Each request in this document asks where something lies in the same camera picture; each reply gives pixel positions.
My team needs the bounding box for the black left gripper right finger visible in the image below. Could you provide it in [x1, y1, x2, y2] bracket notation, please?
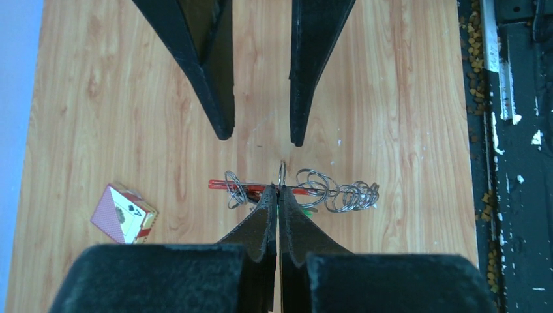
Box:
[278, 187, 495, 312]

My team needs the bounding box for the green tag key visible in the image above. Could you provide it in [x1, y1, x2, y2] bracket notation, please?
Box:
[301, 208, 314, 218]

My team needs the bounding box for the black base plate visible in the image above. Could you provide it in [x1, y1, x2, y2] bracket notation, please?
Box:
[458, 1, 552, 312]

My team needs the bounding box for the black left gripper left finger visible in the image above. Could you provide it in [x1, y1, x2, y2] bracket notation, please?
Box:
[50, 185, 278, 312]

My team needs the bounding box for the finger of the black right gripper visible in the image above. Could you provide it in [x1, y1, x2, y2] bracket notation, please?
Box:
[289, 0, 355, 147]
[134, 0, 235, 140]

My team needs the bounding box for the playing card box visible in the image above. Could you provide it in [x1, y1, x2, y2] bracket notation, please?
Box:
[91, 183, 158, 245]

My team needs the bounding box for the metal key organizer red handle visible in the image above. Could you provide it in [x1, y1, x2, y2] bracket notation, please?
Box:
[208, 161, 380, 213]

